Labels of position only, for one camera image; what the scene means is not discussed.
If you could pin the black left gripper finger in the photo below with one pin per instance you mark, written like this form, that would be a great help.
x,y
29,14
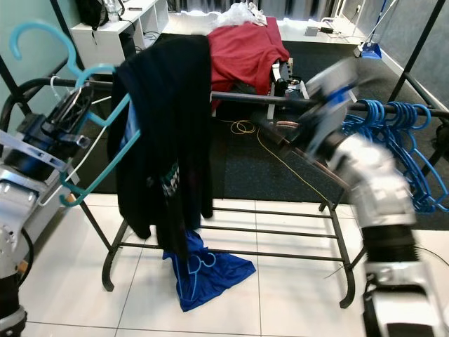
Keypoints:
x,y
71,109
88,112

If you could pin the copper metal hanger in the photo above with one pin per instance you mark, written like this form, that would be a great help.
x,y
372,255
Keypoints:
x,y
298,153

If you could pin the black printed t-shirt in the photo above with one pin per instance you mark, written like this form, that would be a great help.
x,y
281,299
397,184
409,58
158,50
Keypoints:
x,y
168,126

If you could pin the teal plastic hanger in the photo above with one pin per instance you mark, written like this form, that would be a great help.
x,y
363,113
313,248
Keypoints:
x,y
40,24

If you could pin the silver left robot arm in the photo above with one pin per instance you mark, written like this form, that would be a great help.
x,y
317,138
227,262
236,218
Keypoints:
x,y
17,232

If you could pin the black metal clothes rack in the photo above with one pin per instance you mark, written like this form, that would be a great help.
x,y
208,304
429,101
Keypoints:
x,y
252,98

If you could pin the white open shelf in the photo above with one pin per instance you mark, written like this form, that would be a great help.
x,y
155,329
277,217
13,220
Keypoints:
x,y
112,42

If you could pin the black backpack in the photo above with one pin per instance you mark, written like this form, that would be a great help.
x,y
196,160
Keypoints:
x,y
91,12

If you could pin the red blanket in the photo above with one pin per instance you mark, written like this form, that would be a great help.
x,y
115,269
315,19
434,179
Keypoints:
x,y
245,56

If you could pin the dark curtain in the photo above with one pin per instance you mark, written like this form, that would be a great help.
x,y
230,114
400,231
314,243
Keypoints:
x,y
309,5

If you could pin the white plastic bag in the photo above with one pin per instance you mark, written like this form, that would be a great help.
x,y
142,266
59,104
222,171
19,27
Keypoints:
x,y
242,14

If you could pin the blue garment with line print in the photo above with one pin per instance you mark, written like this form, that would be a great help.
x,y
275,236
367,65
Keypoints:
x,y
210,277

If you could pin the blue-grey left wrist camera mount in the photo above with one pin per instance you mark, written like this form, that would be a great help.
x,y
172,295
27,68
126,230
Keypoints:
x,y
42,158

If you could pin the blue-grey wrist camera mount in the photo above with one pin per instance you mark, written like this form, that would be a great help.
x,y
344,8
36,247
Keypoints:
x,y
42,158
330,84

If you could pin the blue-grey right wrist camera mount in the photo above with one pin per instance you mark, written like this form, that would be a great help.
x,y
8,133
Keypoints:
x,y
330,84

